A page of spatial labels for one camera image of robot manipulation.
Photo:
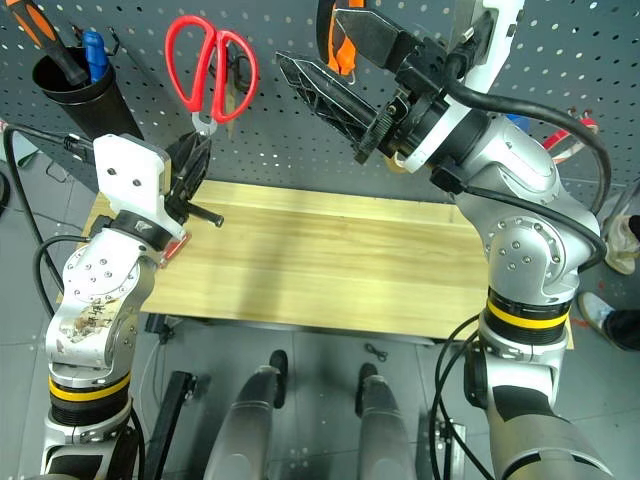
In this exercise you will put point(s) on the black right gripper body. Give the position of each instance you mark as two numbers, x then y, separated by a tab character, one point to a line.
422	85

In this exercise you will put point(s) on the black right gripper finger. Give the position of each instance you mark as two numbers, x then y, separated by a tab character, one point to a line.
372	37
330	97

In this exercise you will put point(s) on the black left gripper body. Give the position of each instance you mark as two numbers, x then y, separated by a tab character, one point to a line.
200	212

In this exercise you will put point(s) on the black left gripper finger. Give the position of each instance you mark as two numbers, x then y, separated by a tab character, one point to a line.
181	167
200	155

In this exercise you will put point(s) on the orange clamp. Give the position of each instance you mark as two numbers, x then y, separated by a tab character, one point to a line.
341	52

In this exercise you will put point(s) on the grey perforated pegboard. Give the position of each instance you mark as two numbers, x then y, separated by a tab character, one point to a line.
280	125

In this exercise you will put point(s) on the beige tape roll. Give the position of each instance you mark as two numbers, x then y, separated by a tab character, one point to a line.
397	162

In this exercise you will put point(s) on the black pegboard hook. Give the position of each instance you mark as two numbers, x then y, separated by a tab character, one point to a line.
114	42

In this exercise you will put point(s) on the red clear wrist tab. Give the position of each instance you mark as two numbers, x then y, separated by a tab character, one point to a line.
176	248

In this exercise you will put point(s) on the black cone tool cup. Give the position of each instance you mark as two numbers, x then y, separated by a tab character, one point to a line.
100	107

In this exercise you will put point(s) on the black metal floor bar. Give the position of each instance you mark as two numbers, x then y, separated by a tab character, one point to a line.
170	415

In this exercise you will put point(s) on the grey left robot leg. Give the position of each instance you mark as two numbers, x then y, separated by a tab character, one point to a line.
245	430

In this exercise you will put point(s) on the grey robot leg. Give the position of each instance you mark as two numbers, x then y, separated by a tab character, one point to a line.
245	430
385	430

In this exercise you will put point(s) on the beige shoe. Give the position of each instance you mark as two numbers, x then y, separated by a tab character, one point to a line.
620	245

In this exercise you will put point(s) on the white shoe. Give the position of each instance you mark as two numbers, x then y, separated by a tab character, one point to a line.
595	307

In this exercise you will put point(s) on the grey right robot leg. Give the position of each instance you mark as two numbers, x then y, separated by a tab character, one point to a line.
385	430

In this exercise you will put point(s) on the dark trouser leg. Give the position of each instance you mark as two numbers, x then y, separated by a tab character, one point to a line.
625	330

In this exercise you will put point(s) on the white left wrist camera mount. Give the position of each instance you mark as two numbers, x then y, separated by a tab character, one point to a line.
127	175

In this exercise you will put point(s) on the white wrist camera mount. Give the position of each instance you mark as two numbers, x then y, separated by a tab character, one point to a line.
492	45
127	175

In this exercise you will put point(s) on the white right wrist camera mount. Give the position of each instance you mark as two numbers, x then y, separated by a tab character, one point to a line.
492	45

